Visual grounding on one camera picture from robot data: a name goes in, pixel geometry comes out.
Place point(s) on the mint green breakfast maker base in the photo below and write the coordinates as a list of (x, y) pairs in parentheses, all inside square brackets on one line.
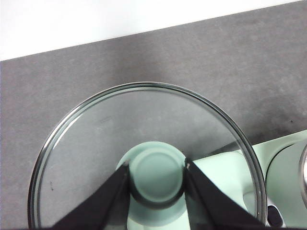
[(275, 143)]

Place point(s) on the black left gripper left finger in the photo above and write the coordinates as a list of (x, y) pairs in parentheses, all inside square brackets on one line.
[(100, 206)]

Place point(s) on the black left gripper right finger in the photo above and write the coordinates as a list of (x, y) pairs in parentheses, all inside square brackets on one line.
[(216, 206)]

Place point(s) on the glass pot lid green knob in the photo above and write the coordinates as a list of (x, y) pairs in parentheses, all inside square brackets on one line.
[(156, 172)]

